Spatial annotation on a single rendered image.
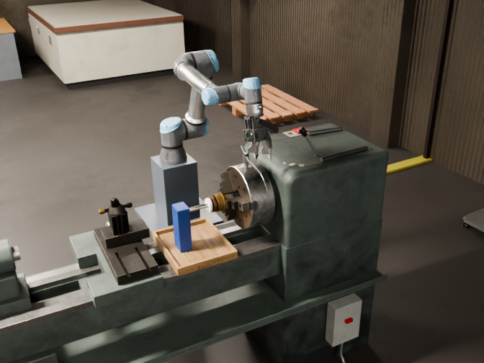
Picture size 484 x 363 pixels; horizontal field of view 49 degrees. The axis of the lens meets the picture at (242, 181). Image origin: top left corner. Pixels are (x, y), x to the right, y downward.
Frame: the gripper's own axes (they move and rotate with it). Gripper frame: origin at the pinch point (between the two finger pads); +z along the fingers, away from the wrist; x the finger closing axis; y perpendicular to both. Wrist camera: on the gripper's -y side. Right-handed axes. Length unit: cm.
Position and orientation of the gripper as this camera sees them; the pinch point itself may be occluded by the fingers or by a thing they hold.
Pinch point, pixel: (263, 157)
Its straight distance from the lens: 237.5
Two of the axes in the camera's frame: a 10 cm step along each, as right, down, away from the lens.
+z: 1.2, 9.6, 2.3
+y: -7.4, 2.5, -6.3
